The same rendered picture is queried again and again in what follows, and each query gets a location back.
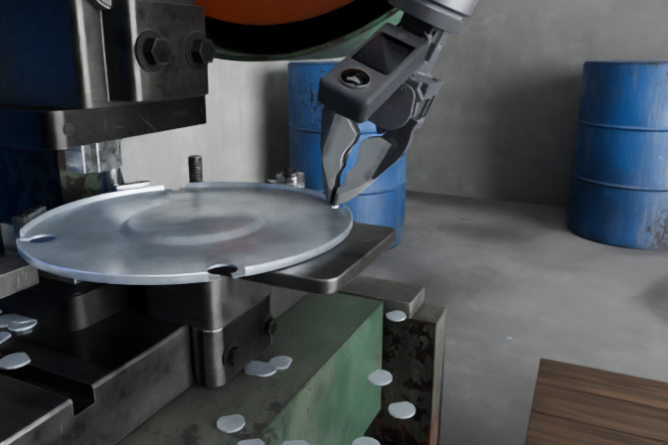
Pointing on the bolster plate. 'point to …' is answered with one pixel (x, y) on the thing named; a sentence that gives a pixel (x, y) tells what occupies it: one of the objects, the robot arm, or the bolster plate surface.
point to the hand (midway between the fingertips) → (334, 195)
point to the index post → (291, 176)
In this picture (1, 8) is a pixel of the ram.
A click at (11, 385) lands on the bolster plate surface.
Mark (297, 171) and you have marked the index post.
